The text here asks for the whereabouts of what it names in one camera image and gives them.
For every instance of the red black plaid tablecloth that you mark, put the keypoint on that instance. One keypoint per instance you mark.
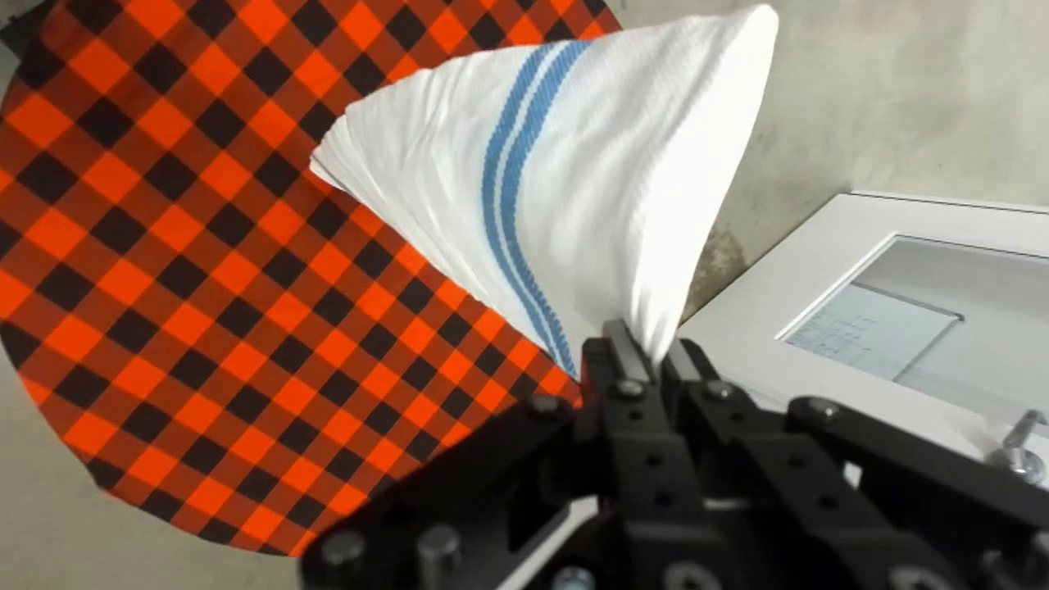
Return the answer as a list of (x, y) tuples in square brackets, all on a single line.
[(217, 272)]

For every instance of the white framed box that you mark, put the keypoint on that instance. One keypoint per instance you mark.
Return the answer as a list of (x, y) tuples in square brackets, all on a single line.
[(874, 307)]

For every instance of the white towel with blue stripes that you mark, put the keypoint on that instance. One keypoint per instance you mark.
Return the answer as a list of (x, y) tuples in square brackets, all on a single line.
[(568, 185)]

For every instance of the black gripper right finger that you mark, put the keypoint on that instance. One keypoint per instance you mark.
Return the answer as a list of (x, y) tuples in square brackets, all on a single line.
[(831, 469)]

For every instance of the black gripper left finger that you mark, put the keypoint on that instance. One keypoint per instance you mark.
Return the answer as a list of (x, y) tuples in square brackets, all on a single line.
[(633, 461)]

